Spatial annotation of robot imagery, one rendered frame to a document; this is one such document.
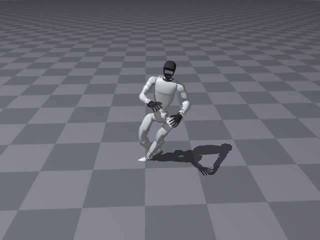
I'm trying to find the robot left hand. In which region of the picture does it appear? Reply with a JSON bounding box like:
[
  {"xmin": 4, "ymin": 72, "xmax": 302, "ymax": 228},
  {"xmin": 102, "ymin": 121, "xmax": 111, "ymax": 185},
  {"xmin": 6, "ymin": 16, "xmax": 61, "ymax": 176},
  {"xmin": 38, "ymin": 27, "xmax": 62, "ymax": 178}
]
[{"xmin": 169, "ymin": 112, "xmax": 183, "ymax": 128}]

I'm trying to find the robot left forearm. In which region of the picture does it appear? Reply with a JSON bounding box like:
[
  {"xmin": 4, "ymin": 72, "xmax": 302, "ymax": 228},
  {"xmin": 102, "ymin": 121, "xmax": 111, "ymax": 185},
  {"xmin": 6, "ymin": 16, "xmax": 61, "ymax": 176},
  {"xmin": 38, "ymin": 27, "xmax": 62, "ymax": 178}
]
[{"xmin": 179, "ymin": 101, "xmax": 191, "ymax": 117}]

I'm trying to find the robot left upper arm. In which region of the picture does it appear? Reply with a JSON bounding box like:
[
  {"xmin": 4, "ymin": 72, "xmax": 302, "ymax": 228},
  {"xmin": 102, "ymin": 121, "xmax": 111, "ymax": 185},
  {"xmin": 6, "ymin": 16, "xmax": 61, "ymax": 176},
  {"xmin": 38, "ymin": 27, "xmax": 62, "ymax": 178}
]
[{"xmin": 176, "ymin": 82, "xmax": 190, "ymax": 106}]

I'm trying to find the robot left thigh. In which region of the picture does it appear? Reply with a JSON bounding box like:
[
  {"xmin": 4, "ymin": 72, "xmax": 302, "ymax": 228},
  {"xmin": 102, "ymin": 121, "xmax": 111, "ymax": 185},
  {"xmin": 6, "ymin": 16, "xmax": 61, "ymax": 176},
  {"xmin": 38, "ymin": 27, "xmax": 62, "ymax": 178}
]
[{"xmin": 155, "ymin": 116, "xmax": 176, "ymax": 145}]

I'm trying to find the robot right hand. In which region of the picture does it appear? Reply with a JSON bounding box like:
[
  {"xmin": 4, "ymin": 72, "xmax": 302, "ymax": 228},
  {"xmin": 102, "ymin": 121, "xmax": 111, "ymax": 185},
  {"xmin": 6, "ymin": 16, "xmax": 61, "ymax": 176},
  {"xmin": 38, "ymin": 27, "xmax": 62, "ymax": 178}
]
[{"xmin": 147, "ymin": 101, "xmax": 162, "ymax": 112}]

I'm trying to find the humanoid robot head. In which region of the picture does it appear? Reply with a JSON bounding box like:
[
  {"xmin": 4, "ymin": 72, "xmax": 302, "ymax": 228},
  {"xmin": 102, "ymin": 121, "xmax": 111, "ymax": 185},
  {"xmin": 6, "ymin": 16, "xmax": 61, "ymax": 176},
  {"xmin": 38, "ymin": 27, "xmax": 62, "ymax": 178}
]
[{"xmin": 162, "ymin": 60, "xmax": 176, "ymax": 82}]

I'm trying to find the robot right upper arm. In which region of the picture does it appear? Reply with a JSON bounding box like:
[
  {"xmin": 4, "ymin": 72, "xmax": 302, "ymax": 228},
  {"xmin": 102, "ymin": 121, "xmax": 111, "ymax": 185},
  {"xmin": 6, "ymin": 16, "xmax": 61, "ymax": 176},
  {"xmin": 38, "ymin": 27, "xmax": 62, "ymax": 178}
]
[{"xmin": 141, "ymin": 76, "xmax": 158, "ymax": 97}]

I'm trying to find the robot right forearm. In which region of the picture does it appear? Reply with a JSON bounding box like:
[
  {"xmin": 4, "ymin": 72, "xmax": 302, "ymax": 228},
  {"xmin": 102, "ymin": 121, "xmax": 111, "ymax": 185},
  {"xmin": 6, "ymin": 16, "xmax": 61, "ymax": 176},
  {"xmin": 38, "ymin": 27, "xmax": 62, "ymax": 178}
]
[{"xmin": 139, "ymin": 92, "xmax": 151, "ymax": 106}]

